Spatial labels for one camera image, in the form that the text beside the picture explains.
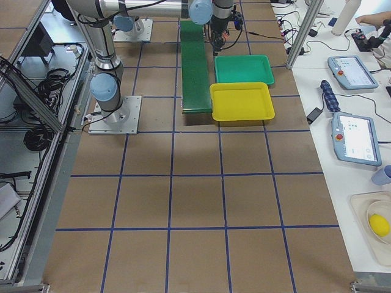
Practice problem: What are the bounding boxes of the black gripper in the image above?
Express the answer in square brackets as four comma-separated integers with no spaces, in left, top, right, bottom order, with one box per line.
[210,10,243,56]

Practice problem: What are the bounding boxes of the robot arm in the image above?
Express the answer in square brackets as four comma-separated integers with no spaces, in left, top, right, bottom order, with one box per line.
[113,15,144,34]
[68,1,243,114]

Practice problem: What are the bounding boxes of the person hand at desk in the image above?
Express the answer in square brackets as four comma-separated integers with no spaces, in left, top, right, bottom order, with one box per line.
[355,11,390,26]

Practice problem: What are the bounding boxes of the green plastic tray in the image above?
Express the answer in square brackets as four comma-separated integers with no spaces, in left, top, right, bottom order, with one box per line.
[214,54,275,85]

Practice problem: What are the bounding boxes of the green conveyor belt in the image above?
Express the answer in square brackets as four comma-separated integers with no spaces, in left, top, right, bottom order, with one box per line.
[180,20,212,114]

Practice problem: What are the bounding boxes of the yellow plastic tray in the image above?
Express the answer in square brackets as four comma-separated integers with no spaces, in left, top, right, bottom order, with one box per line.
[210,82,275,121]

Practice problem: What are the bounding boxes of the black power adapter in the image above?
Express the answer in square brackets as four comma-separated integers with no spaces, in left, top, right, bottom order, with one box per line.
[306,107,323,125]

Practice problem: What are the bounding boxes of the blue plaid folded umbrella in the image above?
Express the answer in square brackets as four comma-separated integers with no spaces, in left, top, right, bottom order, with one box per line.
[320,80,340,113]

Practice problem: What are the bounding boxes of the upper teach pendant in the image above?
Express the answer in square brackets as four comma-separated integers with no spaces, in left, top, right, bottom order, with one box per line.
[327,56,378,90]

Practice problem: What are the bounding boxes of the teach pendant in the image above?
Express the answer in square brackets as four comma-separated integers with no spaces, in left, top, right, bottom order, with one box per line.
[327,56,378,90]
[331,112,382,167]

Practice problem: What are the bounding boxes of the lower teach pendant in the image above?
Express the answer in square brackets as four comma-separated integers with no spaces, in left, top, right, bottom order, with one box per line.
[331,112,382,167]

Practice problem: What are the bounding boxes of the blue cup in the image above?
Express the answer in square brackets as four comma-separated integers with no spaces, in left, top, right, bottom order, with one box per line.
[371,165,391,186]

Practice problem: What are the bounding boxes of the beige tray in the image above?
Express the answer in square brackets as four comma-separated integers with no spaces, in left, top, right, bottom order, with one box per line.
[351,191,390,267]

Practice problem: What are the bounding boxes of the white bowl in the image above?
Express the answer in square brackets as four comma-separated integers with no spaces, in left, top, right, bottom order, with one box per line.
[367,200,390,244]

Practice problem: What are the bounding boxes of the yellow lemon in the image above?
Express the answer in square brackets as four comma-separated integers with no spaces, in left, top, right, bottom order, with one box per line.
[369,214,390,237]

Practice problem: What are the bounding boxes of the red black wire with board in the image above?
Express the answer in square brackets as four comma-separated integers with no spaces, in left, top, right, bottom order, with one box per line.
[222,29,290,46]

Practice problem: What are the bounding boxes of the aluminium frame post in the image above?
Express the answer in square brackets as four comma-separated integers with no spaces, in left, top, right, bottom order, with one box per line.
[286,0,324,69]

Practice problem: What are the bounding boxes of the black cable bundle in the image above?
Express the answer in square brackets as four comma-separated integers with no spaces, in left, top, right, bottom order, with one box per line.
[33,68,77,110]

